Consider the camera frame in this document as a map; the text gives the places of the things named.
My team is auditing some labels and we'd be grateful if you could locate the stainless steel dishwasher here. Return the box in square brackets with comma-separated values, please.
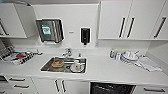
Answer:
[88, 81, 137, 94]

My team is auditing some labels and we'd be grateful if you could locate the small chrome sink knob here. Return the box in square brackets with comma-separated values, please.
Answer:
[76, 51, 83, 59]

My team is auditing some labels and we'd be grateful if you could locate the black soap dispenser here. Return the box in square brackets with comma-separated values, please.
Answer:
[79, 26, 92, 46]

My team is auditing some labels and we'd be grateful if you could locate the white cup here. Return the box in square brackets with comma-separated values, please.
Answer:
[73, 58, 83, 67]

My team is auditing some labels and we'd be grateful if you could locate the chrome faucet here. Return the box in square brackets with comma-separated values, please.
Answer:
[61, 47, 74, 58]

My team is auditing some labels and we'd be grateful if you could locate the white patterned plate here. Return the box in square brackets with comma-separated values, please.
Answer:
[69, 62, 86, 74]

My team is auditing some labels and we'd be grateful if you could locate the blue dish soap bottle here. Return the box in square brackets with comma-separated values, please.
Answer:
[109, 48, 117, 60]

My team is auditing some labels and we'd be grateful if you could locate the small clear jar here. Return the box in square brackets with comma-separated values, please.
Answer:
[114, 50, 122, 61]

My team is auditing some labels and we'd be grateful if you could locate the steel paper towel dispenser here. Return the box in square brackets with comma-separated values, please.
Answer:
[35, 17, 65, 45]

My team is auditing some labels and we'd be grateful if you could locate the white sink base cabinet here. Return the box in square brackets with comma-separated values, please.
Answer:
[31, 76, 91, 94]

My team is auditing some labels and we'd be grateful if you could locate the stainless steel sink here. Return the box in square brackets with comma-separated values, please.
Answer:
[39, 56, 88, 75]

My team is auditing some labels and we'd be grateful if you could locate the stack of white plates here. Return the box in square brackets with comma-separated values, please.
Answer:
[120, 49, 141, 65]

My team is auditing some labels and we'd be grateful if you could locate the grey white dish cloth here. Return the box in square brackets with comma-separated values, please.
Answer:
[19, 48, 44, 56]

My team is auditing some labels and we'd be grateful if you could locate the white dish towel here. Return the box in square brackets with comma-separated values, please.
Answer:
[134, 56, 165, 73]

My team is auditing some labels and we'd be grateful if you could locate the white drawer unit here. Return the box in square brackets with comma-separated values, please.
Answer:
[0, 76, 40, 94]
[132, 84, 168, 94]

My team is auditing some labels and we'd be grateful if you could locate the built-in black microwave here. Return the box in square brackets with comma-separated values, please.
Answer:
[0, 75, 10, 83]

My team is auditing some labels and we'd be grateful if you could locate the white wall outlet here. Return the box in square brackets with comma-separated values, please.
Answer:
[95, 41, 101, 48]

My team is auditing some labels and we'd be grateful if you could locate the small wall label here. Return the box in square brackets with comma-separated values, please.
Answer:
[68, 30, 75, 35]

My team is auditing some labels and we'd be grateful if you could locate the white wall cabinet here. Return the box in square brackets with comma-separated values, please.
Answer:
[97, 0, 168, 41]
[0, 2, 38, 40]

